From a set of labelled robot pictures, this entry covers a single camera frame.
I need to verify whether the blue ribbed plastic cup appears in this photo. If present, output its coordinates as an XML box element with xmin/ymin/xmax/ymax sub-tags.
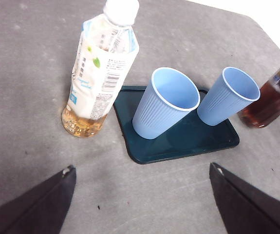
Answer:
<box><xmin>131</xmin><ymin>67</ymin><xmax>201</xmax><ymax>140</ymax></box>
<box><xmin>197</xmin><ymin>66</ymin><xmax>261</xmax><ymax>127</ymax></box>

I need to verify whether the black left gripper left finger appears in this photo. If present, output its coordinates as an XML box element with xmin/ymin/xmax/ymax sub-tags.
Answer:
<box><xmin>0</xmin><ymin>165</ymin><xmax>77</xmax><ymax>234</ymax></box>

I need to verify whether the dark teal tray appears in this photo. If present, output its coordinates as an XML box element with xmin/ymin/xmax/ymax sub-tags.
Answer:
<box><xmin>112</xmin><ymin>85</ymin><xmax>240</xmax><ymax>165</ymax></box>

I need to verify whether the dark oolong tea bottle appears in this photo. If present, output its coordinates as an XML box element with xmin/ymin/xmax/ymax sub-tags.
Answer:
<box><xmin>237</xmin><ymin>50</ymin><xmax>280</xmax><ymax>129</ymax></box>

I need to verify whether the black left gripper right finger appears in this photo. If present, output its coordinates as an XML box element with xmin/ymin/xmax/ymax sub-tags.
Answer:
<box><xmin>209</xmin><ymin>162</ymin><xmax>280</xmax><ymax>234</ymax></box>

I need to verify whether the pale-label green tea bottle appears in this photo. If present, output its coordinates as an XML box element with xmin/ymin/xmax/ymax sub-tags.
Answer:
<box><xmin>61</xmin><ymin>0</ymin><xmax>140</xmax><ymax>139</ymax></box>

